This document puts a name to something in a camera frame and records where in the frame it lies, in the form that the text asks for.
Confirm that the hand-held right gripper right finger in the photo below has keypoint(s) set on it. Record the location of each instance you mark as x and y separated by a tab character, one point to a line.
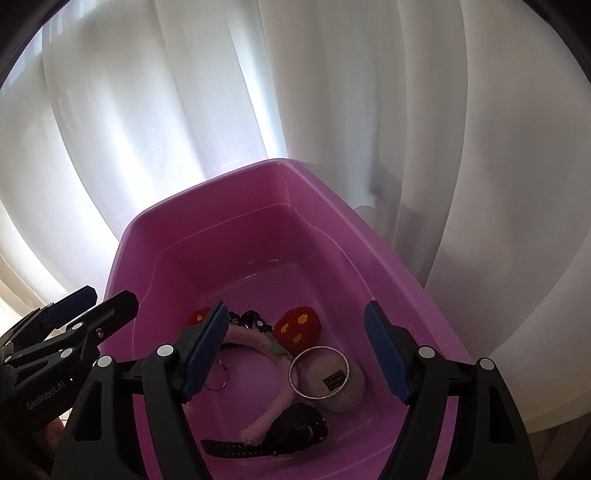
388	355

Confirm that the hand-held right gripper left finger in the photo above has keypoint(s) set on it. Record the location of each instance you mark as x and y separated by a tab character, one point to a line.
203	350

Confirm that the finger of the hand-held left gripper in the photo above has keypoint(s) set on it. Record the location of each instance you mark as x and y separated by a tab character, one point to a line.
69	307
115	314

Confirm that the thin silver hoop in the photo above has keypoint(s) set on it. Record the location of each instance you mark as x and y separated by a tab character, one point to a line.
227	379

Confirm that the beige fluffy hair clip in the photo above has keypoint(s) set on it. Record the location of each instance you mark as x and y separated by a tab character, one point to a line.
351	387

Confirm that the silver bangle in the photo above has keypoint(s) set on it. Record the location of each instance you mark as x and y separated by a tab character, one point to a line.
291	374

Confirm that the pink strawberry headband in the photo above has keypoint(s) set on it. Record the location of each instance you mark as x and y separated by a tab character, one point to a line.
295	330

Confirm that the black hair claw clip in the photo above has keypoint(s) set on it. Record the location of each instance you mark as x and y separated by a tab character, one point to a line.
300	420

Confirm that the pink plastic bin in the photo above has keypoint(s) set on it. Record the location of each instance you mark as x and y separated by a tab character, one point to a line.
277	240

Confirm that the white curtain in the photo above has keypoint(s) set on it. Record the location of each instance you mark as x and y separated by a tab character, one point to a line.
184	115

